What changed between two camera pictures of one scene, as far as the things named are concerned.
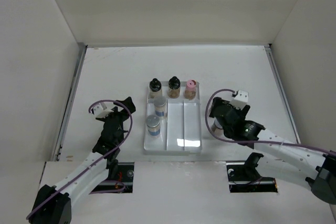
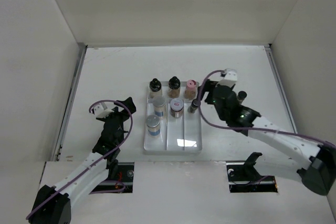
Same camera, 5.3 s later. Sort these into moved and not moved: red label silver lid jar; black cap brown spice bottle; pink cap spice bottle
Moved: red label silver lid jar
Not moved: pink cap spice bottle; black cap brown spice bottle
